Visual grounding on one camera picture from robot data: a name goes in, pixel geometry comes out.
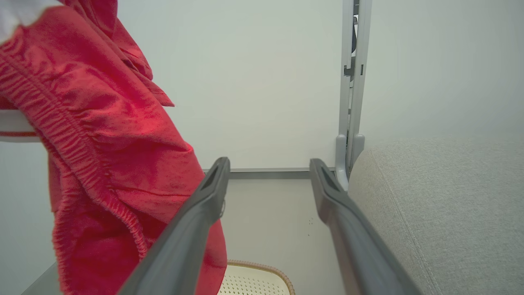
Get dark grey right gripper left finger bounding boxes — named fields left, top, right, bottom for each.
left=118, top=157, right=231, bottom=295

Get grey metal partition frame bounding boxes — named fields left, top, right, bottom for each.
left=335, top=0, right=373, bottom=192

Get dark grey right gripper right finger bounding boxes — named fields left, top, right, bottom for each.
left=309, top=159, right=422, bottom=295

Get cream perforated laundry basket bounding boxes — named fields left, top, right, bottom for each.
left=217, top=260, right=296, bottom=295

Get light grey fabric sofa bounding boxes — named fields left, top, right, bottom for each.
left=347, top=137, right=524, bottom=295

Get red shorts with elastic waistband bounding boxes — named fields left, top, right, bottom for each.
left=0, top=0, right=228, bottom=295

